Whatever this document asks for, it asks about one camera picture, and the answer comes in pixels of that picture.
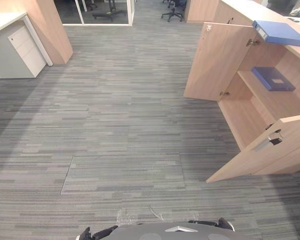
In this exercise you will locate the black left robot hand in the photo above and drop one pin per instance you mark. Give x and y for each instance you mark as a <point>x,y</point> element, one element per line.
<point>100,234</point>

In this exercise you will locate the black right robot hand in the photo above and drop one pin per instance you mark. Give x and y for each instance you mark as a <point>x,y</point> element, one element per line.
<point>225,223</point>

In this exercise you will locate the metal cabinet hinge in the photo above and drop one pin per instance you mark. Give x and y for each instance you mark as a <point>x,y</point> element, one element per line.
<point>224,93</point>
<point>252,42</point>

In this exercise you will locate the wooden office cabinet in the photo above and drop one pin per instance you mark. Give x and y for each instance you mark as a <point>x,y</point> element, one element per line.
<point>270,100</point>

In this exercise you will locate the wooden cabinet shelf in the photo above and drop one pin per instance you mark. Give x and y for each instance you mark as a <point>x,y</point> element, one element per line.
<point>270,96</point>

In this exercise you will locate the dark blue file folder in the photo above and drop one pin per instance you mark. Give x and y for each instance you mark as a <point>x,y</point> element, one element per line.
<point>273,78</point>

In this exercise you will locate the plain wooden cabinet door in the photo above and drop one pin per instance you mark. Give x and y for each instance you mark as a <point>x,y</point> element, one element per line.
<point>217,62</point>

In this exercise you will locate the bright blue file folder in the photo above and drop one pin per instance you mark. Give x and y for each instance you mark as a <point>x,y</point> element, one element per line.
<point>280,33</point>

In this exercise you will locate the white office desk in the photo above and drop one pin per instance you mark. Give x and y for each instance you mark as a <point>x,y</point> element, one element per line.
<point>5,47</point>

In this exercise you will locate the closed wooden cabinet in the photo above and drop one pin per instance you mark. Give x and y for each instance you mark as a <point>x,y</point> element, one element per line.
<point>202,10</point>

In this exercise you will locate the black office chair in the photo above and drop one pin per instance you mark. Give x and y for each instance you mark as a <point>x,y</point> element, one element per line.
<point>173,11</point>

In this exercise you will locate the grey robot torso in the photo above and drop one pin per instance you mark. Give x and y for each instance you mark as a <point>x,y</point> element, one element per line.
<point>170,233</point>

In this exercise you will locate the black key bunch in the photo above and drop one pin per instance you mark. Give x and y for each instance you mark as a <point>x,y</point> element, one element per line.
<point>275,140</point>

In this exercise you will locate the white hinge plate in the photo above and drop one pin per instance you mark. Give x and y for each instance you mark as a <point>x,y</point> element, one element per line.
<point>209,27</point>

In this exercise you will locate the wooden partition panel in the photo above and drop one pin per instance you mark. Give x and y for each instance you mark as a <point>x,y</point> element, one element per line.
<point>55,30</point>

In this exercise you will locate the small black object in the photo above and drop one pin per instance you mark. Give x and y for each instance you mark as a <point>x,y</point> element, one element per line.
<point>292,19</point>

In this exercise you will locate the black equipment base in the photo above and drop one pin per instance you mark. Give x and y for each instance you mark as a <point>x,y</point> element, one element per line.
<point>110,15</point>

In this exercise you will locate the white framed glass partition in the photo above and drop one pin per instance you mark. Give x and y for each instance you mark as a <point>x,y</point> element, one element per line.
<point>95,12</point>

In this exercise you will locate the crumpled plastic bag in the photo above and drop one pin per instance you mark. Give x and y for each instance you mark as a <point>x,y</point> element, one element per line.
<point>296,11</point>

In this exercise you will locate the white drawer pedestal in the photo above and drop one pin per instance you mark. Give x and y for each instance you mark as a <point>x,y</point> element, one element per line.
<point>27,51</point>

